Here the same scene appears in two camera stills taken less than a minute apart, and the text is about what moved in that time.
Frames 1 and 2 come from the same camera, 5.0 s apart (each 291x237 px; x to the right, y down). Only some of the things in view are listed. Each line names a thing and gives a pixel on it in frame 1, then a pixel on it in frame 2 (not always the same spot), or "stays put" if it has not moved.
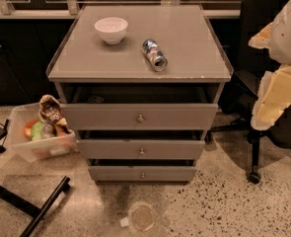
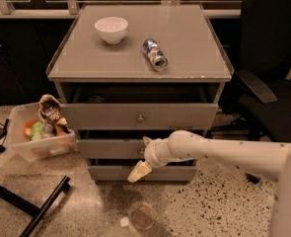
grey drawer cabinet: x=140 y=85 stays put
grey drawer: x=141 y=149 stays put
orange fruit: x=28 y=128 stays put
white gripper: x=287 y=39 → x=150 y=154
